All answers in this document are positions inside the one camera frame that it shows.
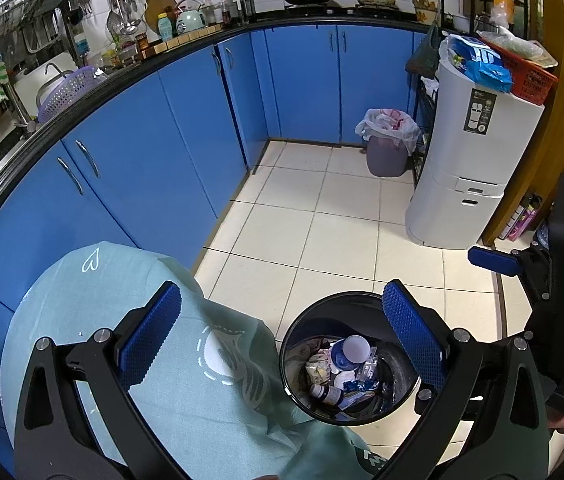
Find red plastic basket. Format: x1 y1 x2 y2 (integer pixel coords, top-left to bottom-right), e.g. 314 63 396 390
477 35 559 106

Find pink packaged bottle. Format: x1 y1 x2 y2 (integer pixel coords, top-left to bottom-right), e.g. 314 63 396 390
499 195 543 241

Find hanging kitchen utensils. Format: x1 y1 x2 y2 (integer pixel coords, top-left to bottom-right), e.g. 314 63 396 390
104 0 145 36

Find brown bottle white cap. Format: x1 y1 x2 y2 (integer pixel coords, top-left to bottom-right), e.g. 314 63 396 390
308 382 345 407

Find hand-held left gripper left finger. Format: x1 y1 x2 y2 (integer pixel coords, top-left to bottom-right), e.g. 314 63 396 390
13 280 183 480

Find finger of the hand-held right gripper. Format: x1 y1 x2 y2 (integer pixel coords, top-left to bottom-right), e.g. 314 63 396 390
468 246 555 311

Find cream bread wrapper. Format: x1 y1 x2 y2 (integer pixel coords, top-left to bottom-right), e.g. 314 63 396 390
304 352 335 383

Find black trash bin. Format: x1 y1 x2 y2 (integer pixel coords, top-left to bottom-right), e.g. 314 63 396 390
278 291 422 427

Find white storage cabinet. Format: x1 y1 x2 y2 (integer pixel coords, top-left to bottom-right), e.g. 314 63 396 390
404 60 547 251

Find teal printed tablecloth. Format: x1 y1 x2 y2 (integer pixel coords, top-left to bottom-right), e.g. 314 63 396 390
0 241 388 480

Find wooden block trivet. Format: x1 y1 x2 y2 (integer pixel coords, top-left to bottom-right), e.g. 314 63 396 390
139 22 225 58

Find black metal shelf rack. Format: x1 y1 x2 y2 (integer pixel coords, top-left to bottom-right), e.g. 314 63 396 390
414 0 530 186

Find blue round tin can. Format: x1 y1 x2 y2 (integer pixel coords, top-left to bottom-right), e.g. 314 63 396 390
329 335 370 373

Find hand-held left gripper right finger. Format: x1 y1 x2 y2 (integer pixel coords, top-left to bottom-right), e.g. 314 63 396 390
382 280 550 480

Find dark hanging bag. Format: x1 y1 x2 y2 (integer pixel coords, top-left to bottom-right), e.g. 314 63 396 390
406 20 443 78

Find purple plastic basket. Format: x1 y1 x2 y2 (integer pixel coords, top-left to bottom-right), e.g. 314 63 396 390
37 66 108 123

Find metal kitchen faucet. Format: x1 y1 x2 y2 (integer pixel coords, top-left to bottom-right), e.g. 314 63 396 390
0 67 38 133

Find round wooden board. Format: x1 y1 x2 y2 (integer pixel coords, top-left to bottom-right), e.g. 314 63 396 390
144 0 178 31

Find mint green kettle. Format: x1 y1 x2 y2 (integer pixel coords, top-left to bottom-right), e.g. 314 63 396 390
176 7 208 33

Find blue plastic package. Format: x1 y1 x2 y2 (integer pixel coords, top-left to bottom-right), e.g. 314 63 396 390
447 35 514 93

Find blue foil wrapper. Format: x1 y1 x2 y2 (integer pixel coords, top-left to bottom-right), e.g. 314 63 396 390
342 377 383 396

